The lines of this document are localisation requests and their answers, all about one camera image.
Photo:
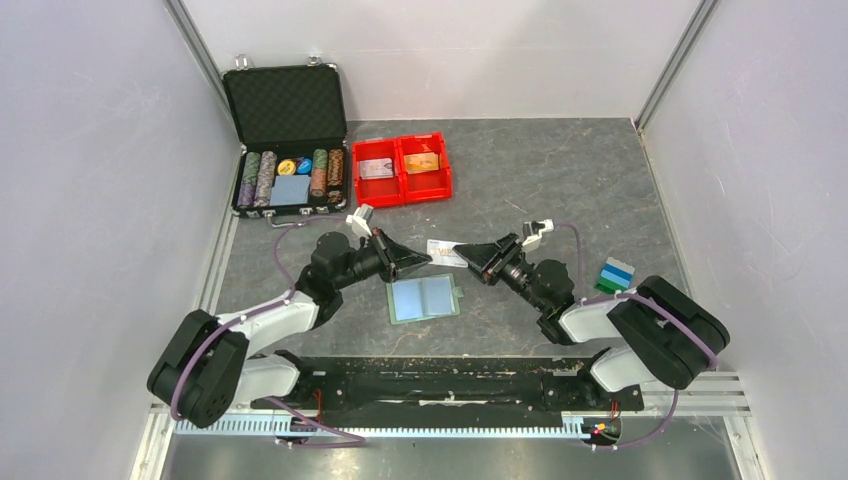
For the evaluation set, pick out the green card holder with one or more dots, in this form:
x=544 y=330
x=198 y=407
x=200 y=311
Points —
x=425 y=298

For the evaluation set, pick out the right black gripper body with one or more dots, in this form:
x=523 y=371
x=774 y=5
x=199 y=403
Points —
x=515 y=273

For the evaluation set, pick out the blue green card stack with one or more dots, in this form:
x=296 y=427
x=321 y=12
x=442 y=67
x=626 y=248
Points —
x=614 y=276

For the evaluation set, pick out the yellow dealer chip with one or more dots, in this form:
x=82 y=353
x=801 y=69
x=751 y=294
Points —
x=287 y=167

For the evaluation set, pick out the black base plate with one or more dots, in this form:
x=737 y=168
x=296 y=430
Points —
x=452 y=392

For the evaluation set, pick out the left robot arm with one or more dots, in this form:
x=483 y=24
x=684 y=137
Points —
x=215 y=361

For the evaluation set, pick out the left red bin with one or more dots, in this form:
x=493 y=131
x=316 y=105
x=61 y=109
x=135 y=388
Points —
x=377 y=180

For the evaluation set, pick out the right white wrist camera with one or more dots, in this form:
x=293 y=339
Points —
x=534 y=231

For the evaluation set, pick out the white card in bin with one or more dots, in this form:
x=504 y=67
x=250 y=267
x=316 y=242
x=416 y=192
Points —
x=379 y=168

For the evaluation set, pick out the aluminium frame rail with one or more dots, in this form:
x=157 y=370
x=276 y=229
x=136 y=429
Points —
x=716 y=394

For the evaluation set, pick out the black poker chip case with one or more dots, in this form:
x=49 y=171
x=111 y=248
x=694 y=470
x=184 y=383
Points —
x=291 y=111

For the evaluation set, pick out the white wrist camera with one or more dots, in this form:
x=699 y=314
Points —
x=534 y=231
x=358 y=222

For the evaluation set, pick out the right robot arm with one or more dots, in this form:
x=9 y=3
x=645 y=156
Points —
x=666 y=335

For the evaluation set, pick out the blue playing card deck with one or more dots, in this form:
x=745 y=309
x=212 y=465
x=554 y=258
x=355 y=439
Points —
x=290 y=190

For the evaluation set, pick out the white gold VIP card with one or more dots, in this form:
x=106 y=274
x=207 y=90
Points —
x=442 y=253

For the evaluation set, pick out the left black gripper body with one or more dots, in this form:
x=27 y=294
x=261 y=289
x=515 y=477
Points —
x=371 y=260

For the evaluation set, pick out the red bin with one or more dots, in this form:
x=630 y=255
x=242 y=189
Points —
x=377 y=180
x=426 y=174

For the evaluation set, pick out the orange card in bin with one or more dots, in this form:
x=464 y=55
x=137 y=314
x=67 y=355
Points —
x=424 y=162

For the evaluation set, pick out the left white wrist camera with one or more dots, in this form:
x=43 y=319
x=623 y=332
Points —
x=358 y=222

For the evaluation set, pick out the right red bin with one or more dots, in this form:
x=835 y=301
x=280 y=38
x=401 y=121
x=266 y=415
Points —
x=426 y=174

